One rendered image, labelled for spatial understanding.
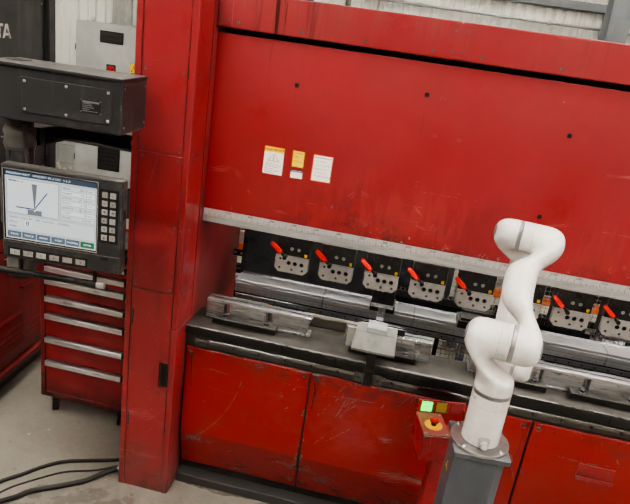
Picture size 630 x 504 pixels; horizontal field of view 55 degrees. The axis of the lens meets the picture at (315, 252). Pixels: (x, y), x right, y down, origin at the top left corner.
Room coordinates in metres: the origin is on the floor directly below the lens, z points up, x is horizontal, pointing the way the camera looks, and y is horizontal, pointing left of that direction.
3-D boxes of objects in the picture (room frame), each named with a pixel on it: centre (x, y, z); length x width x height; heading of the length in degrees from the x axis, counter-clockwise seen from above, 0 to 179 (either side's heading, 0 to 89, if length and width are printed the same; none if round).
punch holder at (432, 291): (2.47, -0.50, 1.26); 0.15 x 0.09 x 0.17; 82
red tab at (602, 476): (2.20, -1.32, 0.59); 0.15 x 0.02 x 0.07; 82
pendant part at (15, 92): (2.22, 0.97, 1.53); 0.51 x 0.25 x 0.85; 88
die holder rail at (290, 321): (2.58, 0.21, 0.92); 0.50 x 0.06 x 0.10; 82
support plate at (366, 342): (2.35, -0.31, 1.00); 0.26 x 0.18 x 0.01; 172
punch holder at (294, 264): (2.56, 0.09, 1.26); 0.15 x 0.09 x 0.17; 82
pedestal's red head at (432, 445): (2.11, -0.62, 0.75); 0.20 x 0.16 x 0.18; 95
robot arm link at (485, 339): (1.72, -0.59, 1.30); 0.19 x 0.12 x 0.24; 72
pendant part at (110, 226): (2.13, 0.93, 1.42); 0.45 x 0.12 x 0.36; 88
